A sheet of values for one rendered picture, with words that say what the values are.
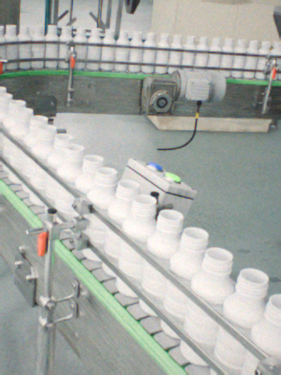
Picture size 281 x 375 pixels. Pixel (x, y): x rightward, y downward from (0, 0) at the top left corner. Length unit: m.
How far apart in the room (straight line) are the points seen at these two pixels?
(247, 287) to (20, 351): 1.75
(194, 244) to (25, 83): 1.66
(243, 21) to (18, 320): 3.41
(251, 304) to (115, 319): 0.27
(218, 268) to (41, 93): 1.75
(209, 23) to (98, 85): 2.66
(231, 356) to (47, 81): 1.80
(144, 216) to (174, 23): 4.09
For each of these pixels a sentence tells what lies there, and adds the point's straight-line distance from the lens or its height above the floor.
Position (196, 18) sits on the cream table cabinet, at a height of 0.96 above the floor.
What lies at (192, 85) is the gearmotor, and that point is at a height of 1.00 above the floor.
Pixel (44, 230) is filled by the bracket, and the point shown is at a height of 1.08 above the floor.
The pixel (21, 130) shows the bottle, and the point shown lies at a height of 1.13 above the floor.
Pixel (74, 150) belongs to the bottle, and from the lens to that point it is 1.10.
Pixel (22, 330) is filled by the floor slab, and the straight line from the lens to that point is 2.51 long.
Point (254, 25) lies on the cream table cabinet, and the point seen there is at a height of 0.95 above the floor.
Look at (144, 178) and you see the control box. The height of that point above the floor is 1.11.
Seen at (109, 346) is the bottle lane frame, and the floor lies 0.92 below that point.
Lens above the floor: 1.54
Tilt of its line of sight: 23 degrees down
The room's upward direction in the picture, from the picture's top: 7 degrees clockwise
